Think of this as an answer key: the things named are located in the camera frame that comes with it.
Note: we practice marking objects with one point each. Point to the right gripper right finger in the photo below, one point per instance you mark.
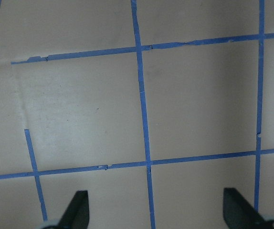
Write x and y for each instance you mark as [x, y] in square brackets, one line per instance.
[239, 214]

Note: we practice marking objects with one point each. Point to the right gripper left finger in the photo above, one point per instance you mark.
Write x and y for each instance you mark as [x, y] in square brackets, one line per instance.
[77, 214]

